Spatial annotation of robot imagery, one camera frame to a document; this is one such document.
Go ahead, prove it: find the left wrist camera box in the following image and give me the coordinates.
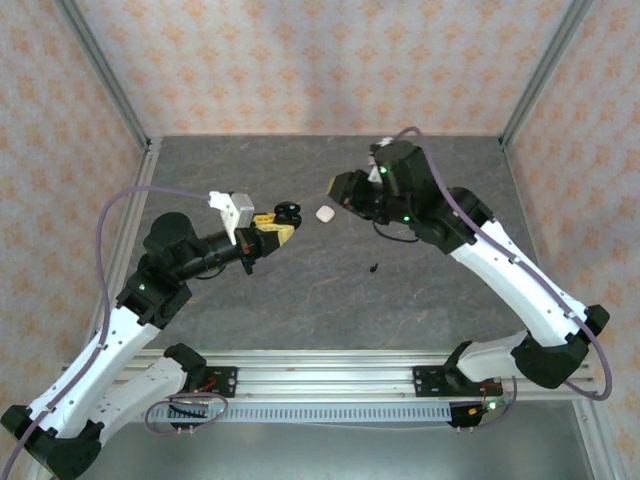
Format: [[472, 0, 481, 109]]
[[208, 190, 255, 246]]

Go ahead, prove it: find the aluminium lower frame bar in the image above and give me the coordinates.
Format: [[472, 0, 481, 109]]
[[572, 399, 624, 480]]

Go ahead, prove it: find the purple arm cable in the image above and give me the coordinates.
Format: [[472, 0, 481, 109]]
[[396, 125, 615, 432], [2, 185, 229, 480]]

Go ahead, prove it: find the aluminium table side rail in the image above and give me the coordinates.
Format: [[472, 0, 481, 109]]
[[87, 137, 164, 362]]

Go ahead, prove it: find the aluminium corner post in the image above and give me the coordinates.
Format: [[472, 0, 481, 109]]
[[498, 0, 597, 150], [55, 0, 153, 149]]

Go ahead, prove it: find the wide aluminium mounting rail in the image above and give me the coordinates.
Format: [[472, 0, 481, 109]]
[[59, 349, 600, 403]]

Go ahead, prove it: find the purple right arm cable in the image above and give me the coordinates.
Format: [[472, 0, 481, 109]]
[[396, 125, 615, 432]]

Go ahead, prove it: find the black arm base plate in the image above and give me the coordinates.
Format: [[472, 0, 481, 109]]
[[187, 366, 239, 399], [412, 366, 504, 399]]

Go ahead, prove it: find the red and orange base wiring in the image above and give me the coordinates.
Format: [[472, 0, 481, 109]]
[[189, 374, 221, 402], [469, 382, 512, 417]]

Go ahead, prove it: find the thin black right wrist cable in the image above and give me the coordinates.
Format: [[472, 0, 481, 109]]
[[372, 223, 422, 244]]

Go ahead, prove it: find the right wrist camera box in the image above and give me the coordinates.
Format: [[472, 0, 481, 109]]
[[368, 137, 396, 185]]

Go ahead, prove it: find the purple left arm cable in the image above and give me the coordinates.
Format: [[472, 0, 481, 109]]
[[2, 185, 229, 480]]

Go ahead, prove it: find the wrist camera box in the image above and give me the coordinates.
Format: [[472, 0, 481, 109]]
[[208, 190, 255, 246], [368, 137, 396, 185]]

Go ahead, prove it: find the grey metal sheet panel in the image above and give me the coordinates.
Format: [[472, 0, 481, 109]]
[[59, 422, 596, 480]]

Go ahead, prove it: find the thin black left wrist cable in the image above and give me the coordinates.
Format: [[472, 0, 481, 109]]
[[192, 262, 225, 281]]

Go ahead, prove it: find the black earbud charging case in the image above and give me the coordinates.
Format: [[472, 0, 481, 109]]
[[273, 199, 304, 230]]

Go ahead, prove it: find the black bracket under duct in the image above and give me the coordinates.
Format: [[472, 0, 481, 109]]
[[448, 402, 501, 432], [167, 402, 211, 432]]

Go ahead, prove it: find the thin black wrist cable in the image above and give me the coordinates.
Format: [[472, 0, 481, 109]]
[[192, 262, 225, 281], [372, 223, 422, 244]]

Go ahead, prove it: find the grey slotted cable duct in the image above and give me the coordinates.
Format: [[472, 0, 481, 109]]
[[127, 404, 454, 424]]

